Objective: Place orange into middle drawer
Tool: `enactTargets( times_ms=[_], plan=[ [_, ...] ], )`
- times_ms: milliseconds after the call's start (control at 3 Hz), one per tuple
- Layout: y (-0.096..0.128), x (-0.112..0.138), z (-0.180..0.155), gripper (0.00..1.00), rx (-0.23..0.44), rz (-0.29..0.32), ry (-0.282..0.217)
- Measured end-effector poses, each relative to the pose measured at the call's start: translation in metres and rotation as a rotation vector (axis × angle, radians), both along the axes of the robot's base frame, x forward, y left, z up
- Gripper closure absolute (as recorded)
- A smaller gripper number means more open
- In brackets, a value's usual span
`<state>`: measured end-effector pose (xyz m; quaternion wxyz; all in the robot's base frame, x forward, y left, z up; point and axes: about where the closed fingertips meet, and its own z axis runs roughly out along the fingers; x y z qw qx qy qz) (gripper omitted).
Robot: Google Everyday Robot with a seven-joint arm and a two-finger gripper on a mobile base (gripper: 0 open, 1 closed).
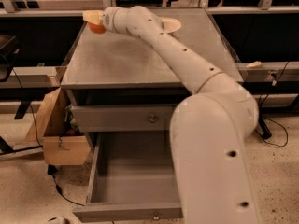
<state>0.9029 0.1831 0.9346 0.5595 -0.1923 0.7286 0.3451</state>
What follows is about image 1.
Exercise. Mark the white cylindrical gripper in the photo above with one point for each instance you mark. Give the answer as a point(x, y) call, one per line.
point(107, 19)

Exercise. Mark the orange fruit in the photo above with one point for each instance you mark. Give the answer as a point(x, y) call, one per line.
point(98, 29)

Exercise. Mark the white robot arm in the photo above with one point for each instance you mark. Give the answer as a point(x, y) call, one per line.
point(207, 130)

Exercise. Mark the grey wooden drawer cabinet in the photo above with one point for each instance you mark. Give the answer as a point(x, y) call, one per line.
point(117, 69)

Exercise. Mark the grey top drawer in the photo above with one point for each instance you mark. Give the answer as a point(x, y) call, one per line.
point(122, 118)

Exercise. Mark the open grey middle drawer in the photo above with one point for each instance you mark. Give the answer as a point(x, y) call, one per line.
point(132, 178)

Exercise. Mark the white paper bowl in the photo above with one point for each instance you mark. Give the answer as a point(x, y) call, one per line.
point(170, 25)

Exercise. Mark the black office chair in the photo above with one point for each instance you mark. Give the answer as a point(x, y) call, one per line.
point(9, 49)

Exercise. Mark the brown cardboard box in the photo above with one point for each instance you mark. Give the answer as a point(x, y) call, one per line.
point(50, 130)

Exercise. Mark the yellow foam scrap on ledge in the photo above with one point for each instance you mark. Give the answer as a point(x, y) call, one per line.
point(254, 64)

